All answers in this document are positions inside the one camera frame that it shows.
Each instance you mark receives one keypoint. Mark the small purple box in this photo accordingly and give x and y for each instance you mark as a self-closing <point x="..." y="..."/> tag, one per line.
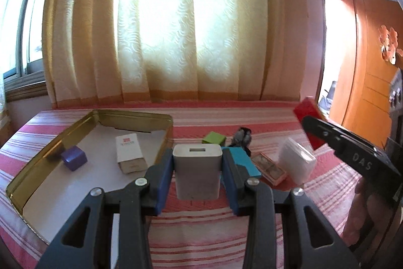
<point x="74" y="158"/>

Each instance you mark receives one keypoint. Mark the gold metal tray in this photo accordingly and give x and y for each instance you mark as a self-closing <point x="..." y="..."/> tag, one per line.
<point x="45" y="192"/>

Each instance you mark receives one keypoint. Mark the black grey crumpled object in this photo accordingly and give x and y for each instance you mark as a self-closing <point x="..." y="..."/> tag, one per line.
<point x="242" y="138"/>

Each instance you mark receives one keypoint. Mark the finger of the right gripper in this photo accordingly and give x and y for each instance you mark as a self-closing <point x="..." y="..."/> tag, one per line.
<point x="331" y="134"/>

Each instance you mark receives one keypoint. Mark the red snack box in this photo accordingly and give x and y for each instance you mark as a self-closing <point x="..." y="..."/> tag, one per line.
<point x="309" y="116"/>

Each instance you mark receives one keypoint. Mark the window frame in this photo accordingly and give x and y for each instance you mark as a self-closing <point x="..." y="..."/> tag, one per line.
<point x="22" y="69"/>

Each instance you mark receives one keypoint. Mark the cream patterned curtain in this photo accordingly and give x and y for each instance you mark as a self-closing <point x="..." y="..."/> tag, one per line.
<point x="123" y="51"/>

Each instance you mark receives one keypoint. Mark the copper framed card box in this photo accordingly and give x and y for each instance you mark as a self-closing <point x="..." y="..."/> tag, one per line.
<point x="269" y="169"/>

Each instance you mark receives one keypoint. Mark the small green box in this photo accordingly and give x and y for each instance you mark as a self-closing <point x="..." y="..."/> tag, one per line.
<point x="214" y="138"/>

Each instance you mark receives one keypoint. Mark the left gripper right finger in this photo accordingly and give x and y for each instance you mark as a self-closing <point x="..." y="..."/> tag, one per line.
<point x="247" y="196"/>

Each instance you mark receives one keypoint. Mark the right hand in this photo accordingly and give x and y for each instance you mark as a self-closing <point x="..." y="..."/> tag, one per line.
<point x="373" y="206"/>

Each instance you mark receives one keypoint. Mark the teal toy building block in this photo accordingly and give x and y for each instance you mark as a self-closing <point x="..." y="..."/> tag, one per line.
<point x="240" y="157"/>

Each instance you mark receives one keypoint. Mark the orange wooden door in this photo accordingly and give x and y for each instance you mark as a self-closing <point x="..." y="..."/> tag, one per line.
<point x="361" y="98"/>

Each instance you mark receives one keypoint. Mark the white cardboard box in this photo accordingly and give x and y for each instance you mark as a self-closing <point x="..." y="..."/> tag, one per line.
<point x="129" y="155"/>

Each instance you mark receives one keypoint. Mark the orange flower decoration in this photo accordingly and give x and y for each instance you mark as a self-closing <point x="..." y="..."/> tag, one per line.
<point x="390" y="50"/>

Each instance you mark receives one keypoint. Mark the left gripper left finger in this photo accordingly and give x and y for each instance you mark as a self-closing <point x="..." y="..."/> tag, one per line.
<point x="145" y="197"/>

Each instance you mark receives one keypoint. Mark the clear plastic case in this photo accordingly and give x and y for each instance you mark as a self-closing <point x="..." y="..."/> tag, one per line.
<point x="297" y="161"/>

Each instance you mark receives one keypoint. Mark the white charger adapter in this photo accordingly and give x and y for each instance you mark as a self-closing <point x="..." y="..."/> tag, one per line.
<point x="197" y="171"/>

